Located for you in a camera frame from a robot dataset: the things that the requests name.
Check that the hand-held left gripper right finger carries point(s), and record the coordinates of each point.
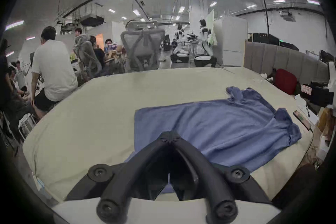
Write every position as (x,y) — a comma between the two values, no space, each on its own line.
(207,165)

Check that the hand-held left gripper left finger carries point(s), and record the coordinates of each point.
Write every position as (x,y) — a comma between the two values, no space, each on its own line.
(136,162)

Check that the blue shirt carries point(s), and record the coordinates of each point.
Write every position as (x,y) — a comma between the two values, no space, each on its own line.
(217,125)

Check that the bed with beige sheet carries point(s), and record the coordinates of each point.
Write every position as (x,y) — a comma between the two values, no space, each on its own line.
(91,112)

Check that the phone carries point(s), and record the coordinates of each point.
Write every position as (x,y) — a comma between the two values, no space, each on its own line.
(301,119)

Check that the group of people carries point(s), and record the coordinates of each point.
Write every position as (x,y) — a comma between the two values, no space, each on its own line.
(107,52)
(11,81)

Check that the red cushion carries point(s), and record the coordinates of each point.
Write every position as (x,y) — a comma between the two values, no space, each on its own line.
(285,80)

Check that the grey mesh office chair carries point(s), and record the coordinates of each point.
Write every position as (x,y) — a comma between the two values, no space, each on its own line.
(86,57)
(143,47)

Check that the white stool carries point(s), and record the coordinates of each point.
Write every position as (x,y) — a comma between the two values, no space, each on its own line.
(26,124)

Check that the white humanoid robot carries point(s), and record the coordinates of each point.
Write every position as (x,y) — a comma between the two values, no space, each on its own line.
(179,44)
(205,44)

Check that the white cabinet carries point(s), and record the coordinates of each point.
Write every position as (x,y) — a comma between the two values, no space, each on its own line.
(231,41)

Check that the grey padded headboard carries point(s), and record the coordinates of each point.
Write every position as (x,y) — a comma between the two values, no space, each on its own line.
(278,59)

